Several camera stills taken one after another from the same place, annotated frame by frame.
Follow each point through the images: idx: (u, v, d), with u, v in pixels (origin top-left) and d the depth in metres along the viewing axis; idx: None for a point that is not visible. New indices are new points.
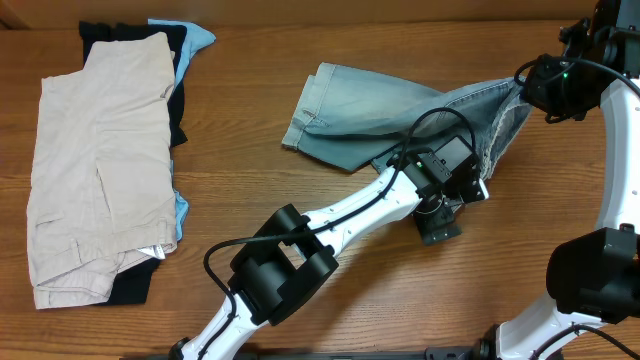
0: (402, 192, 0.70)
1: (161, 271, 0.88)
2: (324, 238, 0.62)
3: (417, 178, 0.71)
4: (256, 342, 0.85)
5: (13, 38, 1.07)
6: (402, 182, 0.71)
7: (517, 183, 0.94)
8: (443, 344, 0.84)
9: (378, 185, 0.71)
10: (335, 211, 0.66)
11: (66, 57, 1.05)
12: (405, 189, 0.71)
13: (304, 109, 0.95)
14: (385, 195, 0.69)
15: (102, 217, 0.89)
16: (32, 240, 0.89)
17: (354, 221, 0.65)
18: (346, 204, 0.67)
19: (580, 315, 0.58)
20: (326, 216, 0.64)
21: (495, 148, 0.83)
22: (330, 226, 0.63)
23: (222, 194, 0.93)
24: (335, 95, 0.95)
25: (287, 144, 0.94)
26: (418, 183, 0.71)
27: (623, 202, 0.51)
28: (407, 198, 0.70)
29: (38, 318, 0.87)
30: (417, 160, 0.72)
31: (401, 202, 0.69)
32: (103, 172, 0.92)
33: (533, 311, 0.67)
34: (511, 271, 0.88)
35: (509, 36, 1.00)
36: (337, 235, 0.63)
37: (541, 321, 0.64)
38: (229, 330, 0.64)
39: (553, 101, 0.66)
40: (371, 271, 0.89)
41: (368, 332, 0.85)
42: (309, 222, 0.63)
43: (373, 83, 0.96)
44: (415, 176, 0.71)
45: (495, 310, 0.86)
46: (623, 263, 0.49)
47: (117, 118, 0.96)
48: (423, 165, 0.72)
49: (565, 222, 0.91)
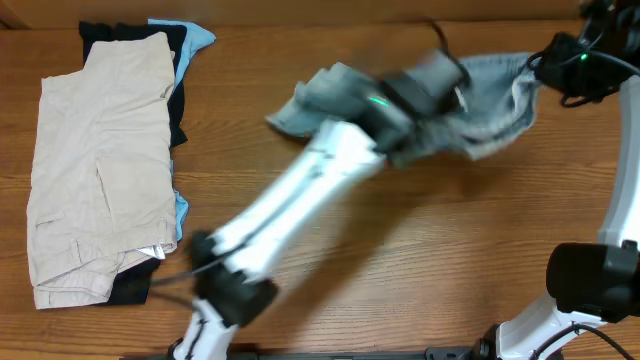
0: (346, 147, 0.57)
1: (161, 271, 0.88)
2: (243, 259, 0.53)
3: (395, 113, 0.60)
4: (256, 342, 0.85)
5: (13, 38, 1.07)
6: (347, 137, 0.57)
7: (517, 183, 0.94)
8: (443, 344, 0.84)
9: (313, 157, 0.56)
10: (250, 217, 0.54)
11: (66, 57, 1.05)
12: (349, 137, 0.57)
13: (303, 89, 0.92)
14: (321, 171, 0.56)
15: (102, 217, 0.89)
16: (32, 240, 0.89)
17: (279, 222, 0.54)
18: (269, 200, 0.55)
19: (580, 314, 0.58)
20: (247, 224, 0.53)
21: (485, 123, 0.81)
22: (243, 243, 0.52)
23: (222, 194, 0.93)
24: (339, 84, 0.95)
25: (272, 120, 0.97)
26: (388, 125, 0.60)
27: (629, 215, 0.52)
28: (355, 154, 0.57)
29: (38, 318, 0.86)
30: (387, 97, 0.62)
31: (347, 172, 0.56)
32: (103, 171, 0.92)
33: (533, 310, 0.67)
34: (511, 271, 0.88)
35: (509, 36, 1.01)
36: (259, 248, 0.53)
37: (539, 321, 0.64)
38: (205, 335, 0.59)
39: (567, 83, 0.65)
40: (370, 270, 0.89)
41: (368, 332, 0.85)
42: (223, 245, 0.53)
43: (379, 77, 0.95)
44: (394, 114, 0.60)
45: (495, 310, 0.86)
46: (625, 277, 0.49)
47: (117, 118, 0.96)
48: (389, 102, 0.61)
49: (565, 222, 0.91)
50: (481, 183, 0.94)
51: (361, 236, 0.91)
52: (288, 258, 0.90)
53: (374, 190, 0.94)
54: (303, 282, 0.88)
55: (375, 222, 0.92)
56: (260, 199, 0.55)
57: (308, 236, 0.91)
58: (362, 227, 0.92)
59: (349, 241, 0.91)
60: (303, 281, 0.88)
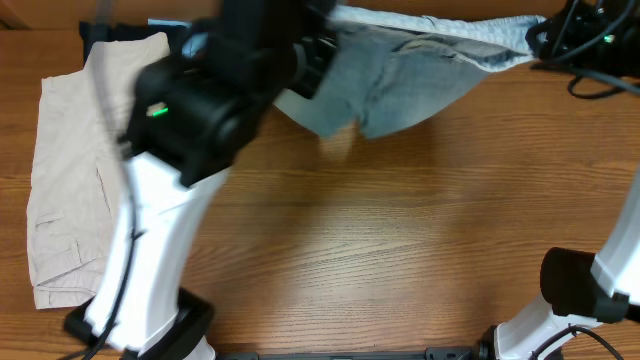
0: (149, 188, 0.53)
1: None
2: (120, 334, 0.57)
3: (199, 105, 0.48)
4: (256, 342, 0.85)
5: (13, 38, 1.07)
6: (145, 173, 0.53)
7: (517, 184, 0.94)
8: (444, 344, 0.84)
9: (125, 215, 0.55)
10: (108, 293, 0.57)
11: (66, 57, 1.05)
12: (148, 174, 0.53)
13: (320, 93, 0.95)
14: (139, 229, 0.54)
15: (102, 217, 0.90)
16: (32, 240, 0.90)
17: (133, 285, 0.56)
18: (113, 268, 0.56)
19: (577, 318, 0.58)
20: (109, 297, 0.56)
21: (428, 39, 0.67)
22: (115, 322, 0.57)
23: (221, 194, 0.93)
24: None
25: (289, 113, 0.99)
26: (195, 124, 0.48)
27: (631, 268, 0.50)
28: (168, 200, 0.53)
29: (38, 319, 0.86)
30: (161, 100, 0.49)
31: (168, 218, 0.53)
32: (102, 172, 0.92)
33: (529, 313, 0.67)
34: (510, 271, 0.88)
35: None
36: (128, 324, 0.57)
37: (537, 324, 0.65)
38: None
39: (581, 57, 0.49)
40: (369, 269, 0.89)
41: (367, 332, 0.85)
42: (96, 328, 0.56)
43: None
44: (175, 133, 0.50)
45: (495, 310, 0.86)
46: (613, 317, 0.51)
47: None
48: (181, 100, 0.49)
49: (565, 222, 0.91)
50: (480, 183, 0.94)
51: (360, 236, 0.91)
52: (288, 258, 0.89)
53: (376, 190, 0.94)
54: (303, 281, 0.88)
55: (375, 221, 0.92)
56: (103, 278, 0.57)
57: (309, 235, 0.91)
58: (363, 227, 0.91)
59: (349, 240, 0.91)
60: (303, 280, 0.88)
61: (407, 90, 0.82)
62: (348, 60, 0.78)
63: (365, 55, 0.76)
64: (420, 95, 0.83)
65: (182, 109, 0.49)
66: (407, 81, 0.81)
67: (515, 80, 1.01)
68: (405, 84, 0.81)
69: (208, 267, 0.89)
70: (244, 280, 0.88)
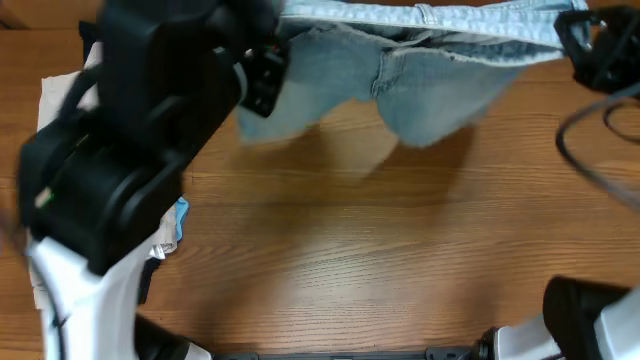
0: (63, 282, 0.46)
1: (161, 271, 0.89)
2: None
3: (98, 178, 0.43)
4: (256, 342, 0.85)
5: (14, 38, 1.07)
6: (52, 261, 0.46)
7: (517, 184, 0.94)
8: (444, 344, 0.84)
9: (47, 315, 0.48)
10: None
11: (66, 57, 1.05)
12: (57, 263, 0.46)
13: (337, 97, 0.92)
14: (63, 317, 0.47)
15: None
16: None
17: None
18: None
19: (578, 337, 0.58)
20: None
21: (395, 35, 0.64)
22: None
23: (222, 194, 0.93)
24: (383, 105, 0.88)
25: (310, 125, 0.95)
26: (92, 198, 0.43)
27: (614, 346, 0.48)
28: (84, 291, 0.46)
29: (38, 318, 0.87)
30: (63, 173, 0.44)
31: (84, 301, 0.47)
32: None
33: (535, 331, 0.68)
34: (511, 271, 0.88)
35: None
36: None
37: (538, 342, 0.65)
38: None
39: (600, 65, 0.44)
40: (369, 269, 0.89)
41: (367, 332, 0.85)
42: None
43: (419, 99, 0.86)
44: (71, 211, 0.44)
45: (495, 310, 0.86)
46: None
47: None
48: (81, 171, 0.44)
49: (565, 222, 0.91)
50: (481, 183, 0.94)
51: (361, 235, 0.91)
52: (288, 257, 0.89)
53: (376, 189, 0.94)
54: (303, 281, 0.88)
55: (375, 221, 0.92)
56: None
57: (309, 235, 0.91)
58: (363, 226, 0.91)
59: (349, 240, 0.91)
60: (303, 280, 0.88)
61: (413, 83, 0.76)
62: (336, 64, 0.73)
63: (351, 58, 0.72)
64: (432, 83, 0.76)
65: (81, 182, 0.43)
66: (416, 73, 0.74)
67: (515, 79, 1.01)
68: (410, 76, 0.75)
69: (208, 268, 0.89)
70: (244, 280, 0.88)
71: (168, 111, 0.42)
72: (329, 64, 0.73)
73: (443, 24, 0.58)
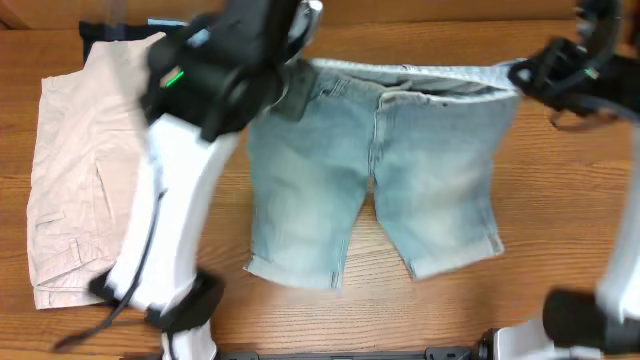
0: (175, 160, 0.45)
1: None
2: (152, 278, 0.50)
3: (206, 72, 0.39)
4: (255, 342, 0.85)
5: (13, 38, 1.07)
6: (166, 141, 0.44)
7: (518, 184, 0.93)
8: (443, 344, 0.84)
9: (148, 173, 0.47)
10: (130, 253, 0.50)
11: (67, 58, 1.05)
12: (171, 134, 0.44)
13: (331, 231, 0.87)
14: (162, 186, 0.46)
15: (102, 218, 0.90)
16: (32, 240, 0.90)
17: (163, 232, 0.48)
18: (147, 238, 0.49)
19: (617, 325, 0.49)
20: (139, 236, 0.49)
21: (353, 93, 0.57)
22: (136, 282, 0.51)
23: None
24: (390, 192, 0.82)
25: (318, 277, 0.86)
26: (202, 92, 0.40)
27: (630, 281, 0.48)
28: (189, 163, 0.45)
29: (37, 318, 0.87)
30: (182, 59, 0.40)
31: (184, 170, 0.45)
32: (103, 171, 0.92)
33: (533, 331, 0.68)
34: (511, 271, 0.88)
35: (509, 35, 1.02)
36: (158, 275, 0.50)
37: (541, 340, 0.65)
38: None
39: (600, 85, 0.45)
40: (370, 269, 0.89)
41: (367, 332, 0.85)
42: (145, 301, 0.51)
43: (410, 175, 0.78)
44: (186, 100, 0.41)
45: (495, 310, 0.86)
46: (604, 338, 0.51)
47: (115, 117, 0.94)
48: (187, 69, 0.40)
49: (564, 221, 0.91)
50: None
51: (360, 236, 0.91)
52: None
53: None
54: None
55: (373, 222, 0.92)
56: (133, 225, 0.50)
57: None
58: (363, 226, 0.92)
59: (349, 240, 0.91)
60: None
61: (405, 148, 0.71)
62: (338, 132, 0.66)
63: (353, 124, 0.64)
64: (422, 151, 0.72)
65: (205, 49, 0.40)
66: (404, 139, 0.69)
67: None
68: (397, 142, 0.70)
69: None
70: (243, 280, 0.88)
71: (268, 38, 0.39)
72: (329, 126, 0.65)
73: (422, 73, 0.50)
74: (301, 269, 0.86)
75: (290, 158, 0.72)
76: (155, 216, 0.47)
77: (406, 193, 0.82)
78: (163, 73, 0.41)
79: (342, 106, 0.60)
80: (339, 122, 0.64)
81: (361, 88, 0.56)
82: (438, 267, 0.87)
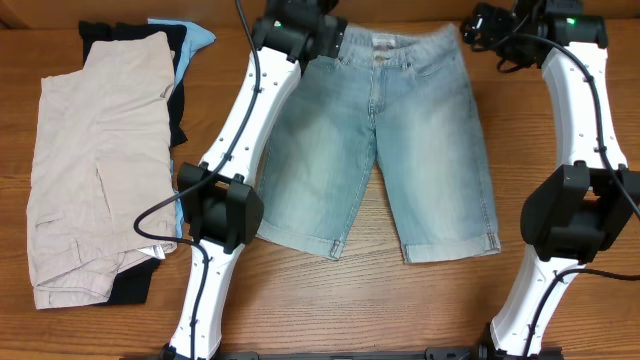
0: (270, 64, 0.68)
1: (161, 271, 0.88)
2: (228, 171, 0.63)
3: (291, 34, 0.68)
4: (255, 343, 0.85)
5: (12, 38, 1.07)
6: (267, 55, 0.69)
7: (517, 184, 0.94)
8: (443, 344, 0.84)
9: (250, 81, 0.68)
10: (226, 140, 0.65)
11: (66, 57, 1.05)
12: (272, 56, 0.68)
13: (335, 209, 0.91)
14: (260, 87, 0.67)
15: (102, 217, 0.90)
16: (32, 240, 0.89)
17: (248, 135, 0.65)
18: (232, 122, 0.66)
19: (573, 178, 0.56)
20: (224, 147, 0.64)
21: (357, 57, 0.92)
22: (228, 156, 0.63)
23: None
24: (388, 181, 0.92)
25: (320, 248, 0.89)
26: (289, 46, 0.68)
27: (574, 143, 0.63)
28: (280, 71, 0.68)
29: (37, 318, 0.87)
30: (280, 18, 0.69)
31: (279, 82, 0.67)
32: (103, 171, 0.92)
33: (519, 280, 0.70)
34: (511, 271, 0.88)
35: None
36: (238, 161, 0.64)
37: (526, 282, 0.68)
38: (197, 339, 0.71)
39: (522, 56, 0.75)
40: (370, 269, 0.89)
41: (367, 332, 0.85)
42: (209, 167, 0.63)
43: (407, 146, 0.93)
44: (281, 44, 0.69)
45: (496, 309, 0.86)
46: (581, 193, 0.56)
47: (117, 117, 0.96)
48: (284, 23, 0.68)
49: None
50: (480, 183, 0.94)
51: (360, 236, 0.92)
52: (287, 257, 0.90)
53: (376, 190, 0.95)
54: (303, 281, 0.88)
55: (373, 223, 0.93)
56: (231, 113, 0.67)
57: None
58: (363, 227, 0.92)
59: (349, 240, 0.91)
60: (303, 280, 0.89)
61: (397, 107, 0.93)
62: (346, 92, 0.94)
63: (357, 79, 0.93)
64: (413, 115, 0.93)
65: (288, 17, 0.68)
66: (396, 100, 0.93)
67: (515, 80, 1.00)
68: (391, 104, 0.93)
69: None
70: (243, 280, 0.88)
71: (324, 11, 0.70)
72: (340, 83, 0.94)
73: (403, 47, 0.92)
74: (304, 231, 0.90)
75: (309, 120, 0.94)
76: (253, 110, 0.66)
77: (406, 163, 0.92)
78: (265, 25, 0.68)
79: (349, 68, 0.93)
80: (347, 73, 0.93)
81: (362, 52, 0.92)
82: (432, 255, 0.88)
